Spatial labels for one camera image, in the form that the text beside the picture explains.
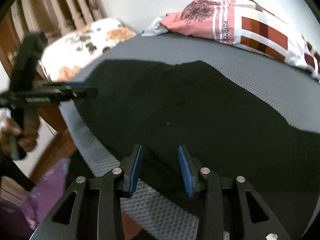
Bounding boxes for black pants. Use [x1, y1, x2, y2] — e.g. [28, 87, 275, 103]
[75, 60, 319, 238]

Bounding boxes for person's left hand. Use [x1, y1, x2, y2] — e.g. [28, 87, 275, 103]
[1, 109, 40, 155]

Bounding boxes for floral orange cushion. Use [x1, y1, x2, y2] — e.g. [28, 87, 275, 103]
[40, 17, 136, 81]

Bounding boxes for brown striped curtain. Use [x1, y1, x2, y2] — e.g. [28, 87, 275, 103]
[10, 0, 103, 43]

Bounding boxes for grey cloth under pillow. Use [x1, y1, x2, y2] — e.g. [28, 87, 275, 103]
[142, 16, 169, 37]

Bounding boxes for grey mesh mattress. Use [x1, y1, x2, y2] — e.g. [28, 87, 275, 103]
[60, 34, 319, 239]

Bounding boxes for pink checkered pillow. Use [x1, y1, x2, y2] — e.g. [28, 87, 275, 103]
[159, 0, 320, 81]

